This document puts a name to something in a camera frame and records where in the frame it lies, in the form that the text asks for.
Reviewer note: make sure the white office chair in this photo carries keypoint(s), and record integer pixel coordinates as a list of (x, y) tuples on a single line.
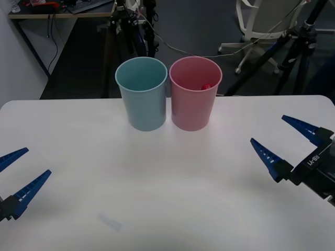
[(261, 18)]

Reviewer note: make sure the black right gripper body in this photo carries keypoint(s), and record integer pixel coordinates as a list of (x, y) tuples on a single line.
[(318, 172)]

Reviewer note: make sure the black camera tripod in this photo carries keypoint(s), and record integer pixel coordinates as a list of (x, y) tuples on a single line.
[(131, 34), (295, 44)]

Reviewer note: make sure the wooden desk with black frame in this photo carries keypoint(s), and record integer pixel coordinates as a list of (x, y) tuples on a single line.
[(39, 15)]

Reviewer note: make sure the pale blue plastic bin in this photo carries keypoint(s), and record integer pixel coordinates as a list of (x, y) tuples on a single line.
[(142, 109)]

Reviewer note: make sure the clear bottle with red cap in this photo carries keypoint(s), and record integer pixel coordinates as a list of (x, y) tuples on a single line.
[(206, 86)]

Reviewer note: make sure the pink plastic bin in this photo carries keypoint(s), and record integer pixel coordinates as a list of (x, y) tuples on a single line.
[(192, 112)]

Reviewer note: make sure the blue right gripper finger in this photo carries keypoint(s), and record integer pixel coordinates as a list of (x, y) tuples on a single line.
[(308, 128), (272, 163)]

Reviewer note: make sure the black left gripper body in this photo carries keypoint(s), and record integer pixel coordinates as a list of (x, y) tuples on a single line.
[(1, 210)]

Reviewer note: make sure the red tool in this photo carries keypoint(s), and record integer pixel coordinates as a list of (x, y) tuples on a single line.
[(43, 3)]

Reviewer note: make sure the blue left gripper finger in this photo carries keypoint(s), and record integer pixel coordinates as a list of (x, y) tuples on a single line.
[(11, 158), (31, 189)]

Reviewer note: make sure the black keyboard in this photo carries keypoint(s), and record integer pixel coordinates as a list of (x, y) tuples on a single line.
[(87, 5)]

